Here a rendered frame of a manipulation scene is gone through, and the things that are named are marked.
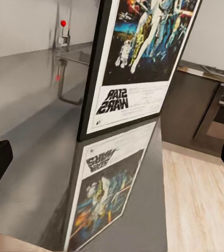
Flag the poster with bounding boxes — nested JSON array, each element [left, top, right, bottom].
[[76, 0, 203, 143]]

